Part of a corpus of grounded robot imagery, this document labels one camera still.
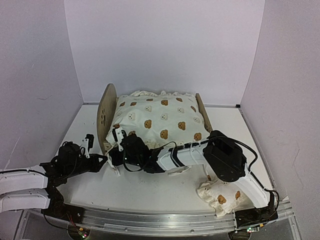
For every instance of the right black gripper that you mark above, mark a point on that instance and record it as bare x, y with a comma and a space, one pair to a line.
114, 154

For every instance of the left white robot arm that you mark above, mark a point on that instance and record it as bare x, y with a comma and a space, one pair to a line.
36, 187

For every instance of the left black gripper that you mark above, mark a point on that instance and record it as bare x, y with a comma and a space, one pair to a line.
96, 166

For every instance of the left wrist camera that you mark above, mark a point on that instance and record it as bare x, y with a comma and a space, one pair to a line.
87, 144

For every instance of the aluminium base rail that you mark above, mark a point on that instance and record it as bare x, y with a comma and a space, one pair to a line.
180, 224

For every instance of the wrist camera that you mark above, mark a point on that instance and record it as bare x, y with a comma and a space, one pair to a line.
119, 134
87, 144

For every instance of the large bear print cushion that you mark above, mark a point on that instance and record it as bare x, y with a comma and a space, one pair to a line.
157, 133

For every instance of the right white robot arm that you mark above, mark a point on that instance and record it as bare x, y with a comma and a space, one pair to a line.
225, 157

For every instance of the small bear print pillow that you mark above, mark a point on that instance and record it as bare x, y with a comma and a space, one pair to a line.
223, 197

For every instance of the wooden pet bed frame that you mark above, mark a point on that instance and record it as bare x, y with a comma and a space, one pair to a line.
106, 115

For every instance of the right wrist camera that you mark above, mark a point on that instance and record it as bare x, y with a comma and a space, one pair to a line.
119, 134

